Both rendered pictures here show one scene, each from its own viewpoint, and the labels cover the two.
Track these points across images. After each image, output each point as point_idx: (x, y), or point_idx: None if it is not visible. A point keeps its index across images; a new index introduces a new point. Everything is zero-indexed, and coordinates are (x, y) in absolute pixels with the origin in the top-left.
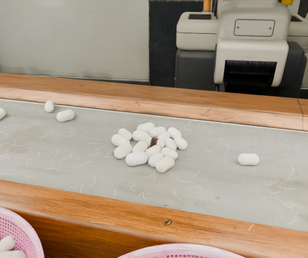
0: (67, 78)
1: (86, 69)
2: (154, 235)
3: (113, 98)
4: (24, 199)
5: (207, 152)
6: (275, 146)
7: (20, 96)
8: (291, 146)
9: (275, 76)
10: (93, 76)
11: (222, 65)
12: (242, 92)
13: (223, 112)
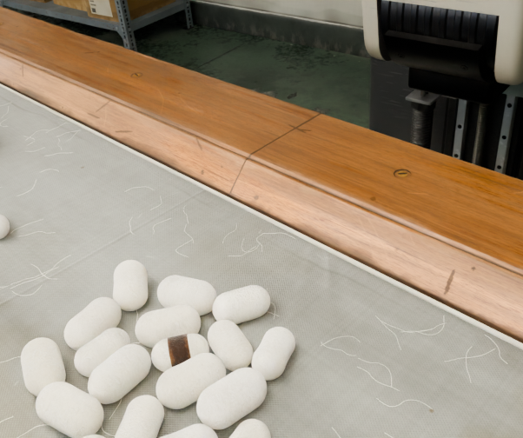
0: (297, 19)
1: (330, 6)
2: None
3: (1, 53)
4: None
5: None
6: (109, 215)
7: None
8: (139, 224)
9: (497, 56)
10: (343, 21)
11: (372, 12)
12: (443, 88)
13: (122, 116)
